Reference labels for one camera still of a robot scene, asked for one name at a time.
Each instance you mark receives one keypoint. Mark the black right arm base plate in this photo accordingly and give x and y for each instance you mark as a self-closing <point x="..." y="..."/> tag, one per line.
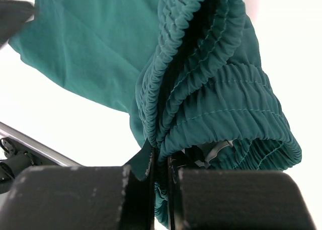
<point x="18" y="158"/>

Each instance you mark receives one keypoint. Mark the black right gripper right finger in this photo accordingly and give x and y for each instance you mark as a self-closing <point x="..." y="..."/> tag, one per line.
<point x="233" y="199"/>

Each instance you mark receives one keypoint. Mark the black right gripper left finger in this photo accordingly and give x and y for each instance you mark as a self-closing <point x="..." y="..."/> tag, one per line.
<point x="83" y="197"/>

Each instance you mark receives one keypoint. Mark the aluminium mounting rail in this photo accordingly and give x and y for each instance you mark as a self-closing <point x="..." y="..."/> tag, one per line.
<point x="36" y="147"/>

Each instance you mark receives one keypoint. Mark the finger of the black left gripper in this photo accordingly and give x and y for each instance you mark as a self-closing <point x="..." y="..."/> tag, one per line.
<point x="14" y="14"/>

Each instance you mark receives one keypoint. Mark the teal green shorts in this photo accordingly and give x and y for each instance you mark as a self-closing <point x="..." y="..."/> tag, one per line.
<point x="188" y="73"/>

